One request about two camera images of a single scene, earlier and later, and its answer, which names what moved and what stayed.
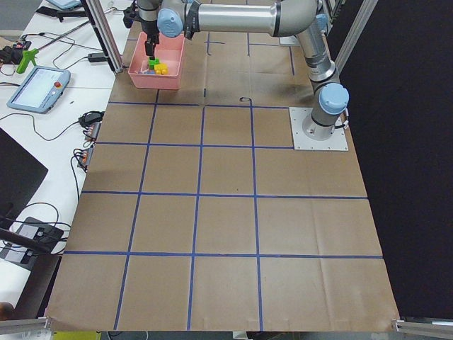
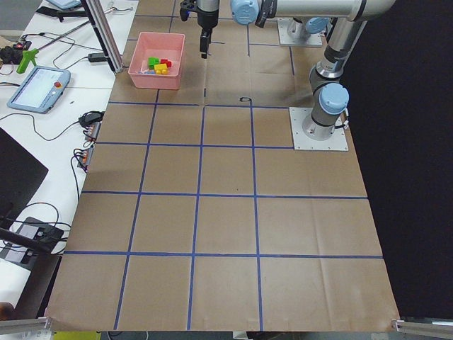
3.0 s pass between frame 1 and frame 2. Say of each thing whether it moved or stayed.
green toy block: stayed
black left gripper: moved
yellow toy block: stayed
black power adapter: stayed
